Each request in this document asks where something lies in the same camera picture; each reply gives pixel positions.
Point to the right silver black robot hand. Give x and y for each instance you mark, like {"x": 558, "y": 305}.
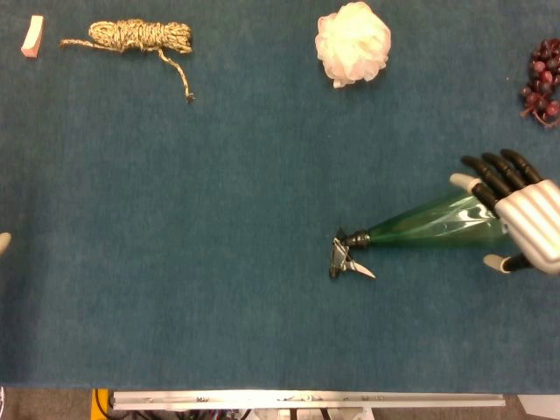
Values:
{"x": 531, "y": 219}

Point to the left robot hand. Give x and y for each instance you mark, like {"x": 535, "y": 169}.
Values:
{"x": 3, "y": 242}

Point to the green plastic spray bottle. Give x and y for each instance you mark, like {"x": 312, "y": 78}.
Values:
{"x": 429, "y": 225}

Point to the red artificial grape bunch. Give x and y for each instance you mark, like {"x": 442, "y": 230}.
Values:
{"x": 544, "y": 79}

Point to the white robot body shell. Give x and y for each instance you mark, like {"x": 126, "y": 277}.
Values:
{"x": 542, "y": 404}

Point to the pink white eraser wedge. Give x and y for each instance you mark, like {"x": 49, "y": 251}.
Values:
{"x": 32, "y": 37}

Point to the blue felt table cloth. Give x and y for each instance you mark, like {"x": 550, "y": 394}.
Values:
{"x": 219, "y": 219}

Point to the white mesh bath loofah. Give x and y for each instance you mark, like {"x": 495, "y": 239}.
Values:
{"x": 354, "y": 41}

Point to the aluminium table frame rail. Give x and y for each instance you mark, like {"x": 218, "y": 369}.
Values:
{"x": 306, "y": 399}

